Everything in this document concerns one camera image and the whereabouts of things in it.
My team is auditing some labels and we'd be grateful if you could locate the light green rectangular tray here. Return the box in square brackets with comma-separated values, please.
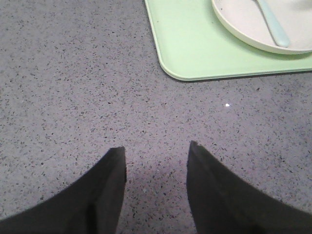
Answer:
[145, 0, 312, 81]

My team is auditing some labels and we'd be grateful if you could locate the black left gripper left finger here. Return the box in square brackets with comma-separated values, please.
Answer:
[0, 147, 126, 234]

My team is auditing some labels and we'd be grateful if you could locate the light blue plastic spoon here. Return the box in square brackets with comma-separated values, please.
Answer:
[256, 0, 290, 48]

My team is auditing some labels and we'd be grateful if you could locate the beige round plate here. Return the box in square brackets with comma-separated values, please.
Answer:
[211, 0, 312, 55]

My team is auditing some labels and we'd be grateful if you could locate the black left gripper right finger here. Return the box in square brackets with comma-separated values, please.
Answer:
[187, 141, 312, 234]

